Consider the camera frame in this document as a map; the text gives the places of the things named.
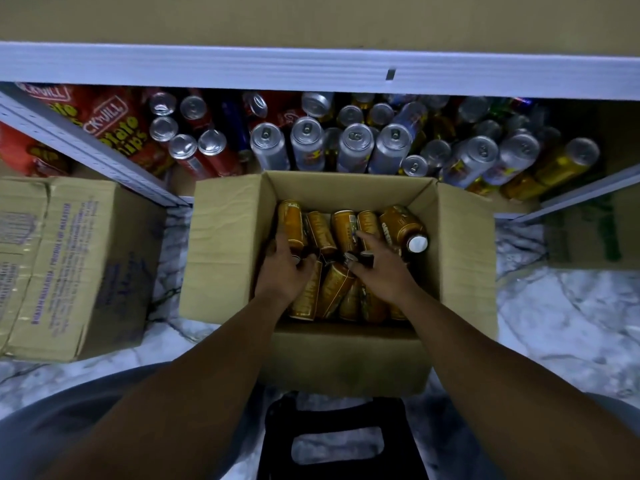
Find person's left hand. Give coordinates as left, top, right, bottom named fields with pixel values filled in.
left=253, top=233, right=319, bottom=308

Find person's right hand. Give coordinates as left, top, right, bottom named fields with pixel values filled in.
left=345, top=231, right=422, bottom=309

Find bottles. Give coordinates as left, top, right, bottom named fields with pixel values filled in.
left=268, top=199, right=431, bottom=326

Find brown cardboard box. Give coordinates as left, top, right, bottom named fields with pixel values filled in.
left=180, top=171, right=499, bottom=398

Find white metal shelving rack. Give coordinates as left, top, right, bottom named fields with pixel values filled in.
left=0, top=0, right=640, bottom=228

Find person's left forearm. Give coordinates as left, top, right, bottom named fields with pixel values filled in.
left=45, top=289, right=293, bottom=480

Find person's right forearm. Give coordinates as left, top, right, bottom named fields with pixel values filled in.
left=395, top=285, right=640, bottom=480

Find printed cardboard carton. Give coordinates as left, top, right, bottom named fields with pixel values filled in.
left=0, top=175, right=167, bottom=363

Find person's grey trousers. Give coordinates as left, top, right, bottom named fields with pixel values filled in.
left=0, top=361, right=640, bottom=480

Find row of silver cans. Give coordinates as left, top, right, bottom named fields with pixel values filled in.
left=145, top=89, right=602, bottom=202

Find black plastic stool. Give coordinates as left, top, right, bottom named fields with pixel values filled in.
left=256, top=391, right=431, bottom=480

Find plain brown carton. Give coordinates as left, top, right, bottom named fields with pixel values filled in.
left=544, top=183, right=640, bottom=272

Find large red chips packet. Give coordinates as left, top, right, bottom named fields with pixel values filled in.
left=14, top=83, right=173, bottom=178

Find red snack packet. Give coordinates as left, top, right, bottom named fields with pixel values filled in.
left=0, top=121, right=73, bottom=179

